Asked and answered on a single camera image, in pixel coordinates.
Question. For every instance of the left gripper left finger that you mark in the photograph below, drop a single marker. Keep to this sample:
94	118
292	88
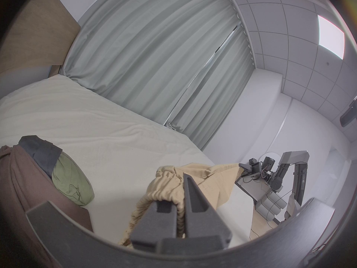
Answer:
159	225

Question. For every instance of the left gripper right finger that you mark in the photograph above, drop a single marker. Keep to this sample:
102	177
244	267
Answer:
203	222

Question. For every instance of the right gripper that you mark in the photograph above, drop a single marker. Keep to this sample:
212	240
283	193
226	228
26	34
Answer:
258	172

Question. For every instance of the tan shorts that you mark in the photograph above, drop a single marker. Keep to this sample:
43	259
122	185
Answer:
167	183

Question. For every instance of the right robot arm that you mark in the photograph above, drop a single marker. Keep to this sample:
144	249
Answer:
294	157

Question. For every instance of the bed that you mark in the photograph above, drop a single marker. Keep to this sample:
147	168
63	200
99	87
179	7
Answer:
111	121

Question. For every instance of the grey dressing table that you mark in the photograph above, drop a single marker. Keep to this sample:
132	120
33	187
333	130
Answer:
251	188

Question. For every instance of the grey-green curtain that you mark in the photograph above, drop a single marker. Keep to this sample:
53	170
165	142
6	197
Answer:
139	52
212	99

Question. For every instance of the green garment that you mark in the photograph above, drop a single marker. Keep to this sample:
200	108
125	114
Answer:
72	180

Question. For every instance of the brown garment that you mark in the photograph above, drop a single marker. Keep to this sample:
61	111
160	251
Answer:
28	183

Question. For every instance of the black garment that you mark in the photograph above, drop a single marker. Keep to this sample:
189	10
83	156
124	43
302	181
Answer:
41	152

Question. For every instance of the ceiling light panel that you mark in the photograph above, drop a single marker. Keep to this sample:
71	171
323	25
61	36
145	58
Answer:
332	35

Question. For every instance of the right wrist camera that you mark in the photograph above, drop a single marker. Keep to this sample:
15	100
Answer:
254	162

